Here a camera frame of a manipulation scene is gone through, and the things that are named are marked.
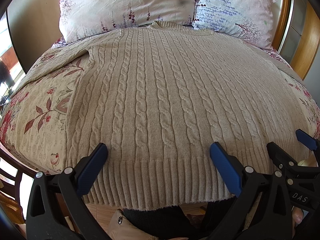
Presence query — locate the person right hand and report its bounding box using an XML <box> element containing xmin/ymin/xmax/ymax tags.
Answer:
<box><xmin>292</xmin><ymin>207</ymin><xmax>304</xmax><ymax>226</ymax></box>

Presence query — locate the beige cable knit sweater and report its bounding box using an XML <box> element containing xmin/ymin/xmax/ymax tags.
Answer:
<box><xmin>11</xmin><ymin>20</ymin><xmax>313</xmax><ymax>211</ymax></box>

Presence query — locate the cream floral bedspread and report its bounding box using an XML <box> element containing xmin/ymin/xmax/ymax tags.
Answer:
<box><xmin>0</xmin><ymin>36</ymin><xmax>320</xmax><ymax>176</ymax></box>

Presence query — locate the pink floral left pillow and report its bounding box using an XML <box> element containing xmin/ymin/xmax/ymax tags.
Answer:
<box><xmin>59</xmin><ymin>0</ymin><xmax>195</xmax><ymax>43</ymax></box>

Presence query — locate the wooden headboard frame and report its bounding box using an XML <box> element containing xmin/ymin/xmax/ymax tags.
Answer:
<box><xmin>252</xmin><ymin>0</ymin><xmax>320</xmax><ymax>81</ymax></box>

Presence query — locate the blue lavender print pillow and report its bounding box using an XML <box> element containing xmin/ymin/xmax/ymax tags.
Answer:
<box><xmin>193</xmin><ymin>0</ymin><xmax>277</xmax><ymax>49</ymax></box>

